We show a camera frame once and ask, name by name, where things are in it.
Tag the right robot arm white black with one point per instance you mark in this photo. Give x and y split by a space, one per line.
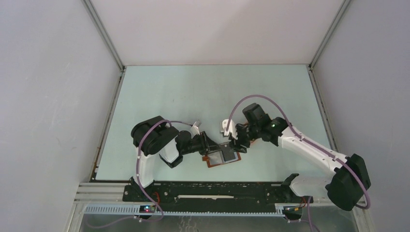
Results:
346 178

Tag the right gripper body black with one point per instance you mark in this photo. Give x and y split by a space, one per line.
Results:
247 133

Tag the brown leather card holder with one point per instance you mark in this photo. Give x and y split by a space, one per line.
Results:
221 157

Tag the aluminium frame post left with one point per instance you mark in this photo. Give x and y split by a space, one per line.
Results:
92 11

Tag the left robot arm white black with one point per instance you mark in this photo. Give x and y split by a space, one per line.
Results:
158 137

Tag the black credit card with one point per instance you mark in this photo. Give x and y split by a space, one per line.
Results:
227 154

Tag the grey cable duct rail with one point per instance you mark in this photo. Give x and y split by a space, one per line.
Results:
138 210

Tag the aluminium frame post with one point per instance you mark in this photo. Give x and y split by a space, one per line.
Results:
92 11
330 32

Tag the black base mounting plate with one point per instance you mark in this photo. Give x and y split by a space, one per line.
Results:
214 196

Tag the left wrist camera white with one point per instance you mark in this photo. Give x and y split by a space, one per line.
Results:
195 128

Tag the pink oval tray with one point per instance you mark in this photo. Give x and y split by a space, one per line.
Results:
252 133

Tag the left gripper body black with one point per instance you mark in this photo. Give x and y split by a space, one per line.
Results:
196 145

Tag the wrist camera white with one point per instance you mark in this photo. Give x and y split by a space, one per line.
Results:
228 129
195 128

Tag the aluminium frame post right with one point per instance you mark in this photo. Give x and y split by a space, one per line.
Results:
330 32

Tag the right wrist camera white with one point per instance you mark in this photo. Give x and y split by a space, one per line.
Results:
228 129

